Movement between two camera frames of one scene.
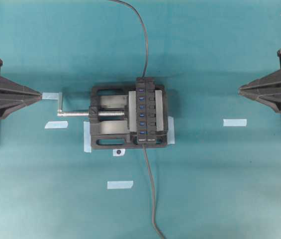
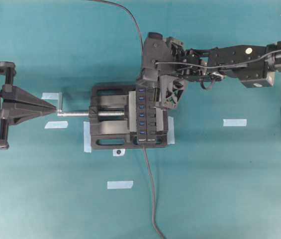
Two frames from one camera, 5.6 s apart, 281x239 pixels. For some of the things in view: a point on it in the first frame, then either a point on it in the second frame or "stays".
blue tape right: [234, 122] stays
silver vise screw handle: [62, 113] stays
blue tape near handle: [49, 95] stays
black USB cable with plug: [145, 33] → [127, 10]
